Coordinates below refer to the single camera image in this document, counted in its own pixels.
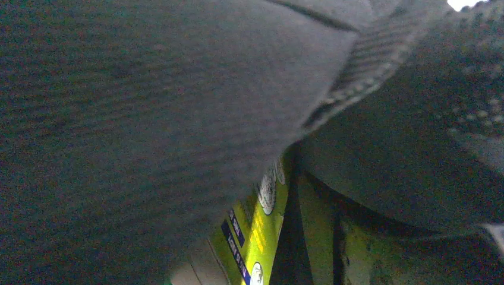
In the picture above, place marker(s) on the lime green comic book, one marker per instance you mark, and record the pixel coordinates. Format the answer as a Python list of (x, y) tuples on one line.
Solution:
[(246, 242)]

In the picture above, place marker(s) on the green treehouse book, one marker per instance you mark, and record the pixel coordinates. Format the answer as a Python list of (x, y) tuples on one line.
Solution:
[(203, 267)]

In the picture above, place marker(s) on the black student backpack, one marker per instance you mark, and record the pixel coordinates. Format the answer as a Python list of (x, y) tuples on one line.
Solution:
[(129, 129)]

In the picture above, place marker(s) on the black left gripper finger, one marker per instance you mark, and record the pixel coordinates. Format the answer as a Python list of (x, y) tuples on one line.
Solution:
[(327, 238)]

